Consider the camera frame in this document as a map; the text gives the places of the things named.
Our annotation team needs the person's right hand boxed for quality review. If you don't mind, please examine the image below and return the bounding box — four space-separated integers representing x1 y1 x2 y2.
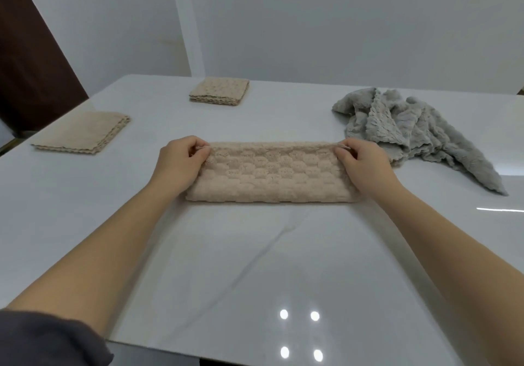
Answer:
334 138 402 202

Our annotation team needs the person's left hand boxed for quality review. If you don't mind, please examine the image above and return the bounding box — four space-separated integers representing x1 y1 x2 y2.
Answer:
150 135 213 194

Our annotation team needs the beige textured towel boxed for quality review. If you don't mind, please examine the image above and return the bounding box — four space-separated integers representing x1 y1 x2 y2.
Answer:
185 141 365 204

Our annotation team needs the person's right forearm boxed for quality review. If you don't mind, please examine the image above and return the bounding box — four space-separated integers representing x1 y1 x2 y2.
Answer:
362 183 524 366

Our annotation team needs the person's left forearm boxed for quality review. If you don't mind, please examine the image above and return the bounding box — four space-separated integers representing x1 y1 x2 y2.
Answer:
5 179 187 340

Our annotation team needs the folded beige towel stack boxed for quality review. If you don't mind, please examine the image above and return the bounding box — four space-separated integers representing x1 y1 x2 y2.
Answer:
189 77 250 106
31 111 132 154

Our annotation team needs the pile of grey towels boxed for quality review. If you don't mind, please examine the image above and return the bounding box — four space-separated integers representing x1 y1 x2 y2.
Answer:
332 87 509 197

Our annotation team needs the dark brown door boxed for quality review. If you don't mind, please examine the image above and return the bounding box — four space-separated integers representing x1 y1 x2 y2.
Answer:
0 0 89 151

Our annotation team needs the grey sleeve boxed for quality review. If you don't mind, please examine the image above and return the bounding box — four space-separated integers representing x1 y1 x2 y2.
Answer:
0 309 114 366

